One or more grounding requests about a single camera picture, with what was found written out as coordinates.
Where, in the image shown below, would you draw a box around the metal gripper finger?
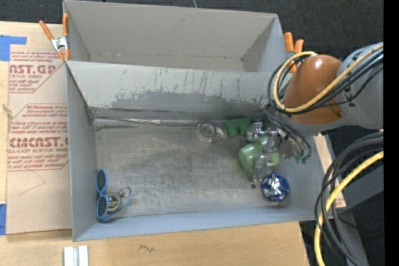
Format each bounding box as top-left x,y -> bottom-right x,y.
245,121 -> 279,143
252,154 -> 274,183

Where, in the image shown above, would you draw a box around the pale green cup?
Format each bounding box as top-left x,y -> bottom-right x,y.
238,136 -> 282,171

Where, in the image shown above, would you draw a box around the dark green toy block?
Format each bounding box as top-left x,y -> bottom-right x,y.
224,117 -> 251,138

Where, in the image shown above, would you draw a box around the blue and white ball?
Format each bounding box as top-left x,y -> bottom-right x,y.
261,172 -> 291,203

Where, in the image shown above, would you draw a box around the clear glass thing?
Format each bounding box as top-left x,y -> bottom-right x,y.
195,123 -> 228,144

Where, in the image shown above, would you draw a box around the grey metal bin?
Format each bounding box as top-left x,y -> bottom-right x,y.
62,0 -> 327,242

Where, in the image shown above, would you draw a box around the black round tape measure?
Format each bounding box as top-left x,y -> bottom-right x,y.
107,186 -> 132,214

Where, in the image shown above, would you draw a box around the blue sunglasses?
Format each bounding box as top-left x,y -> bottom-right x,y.
94,168 -> 137,223

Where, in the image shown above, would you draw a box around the brown cardboard board red print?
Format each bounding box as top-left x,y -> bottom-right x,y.
0,21 -> 74,235

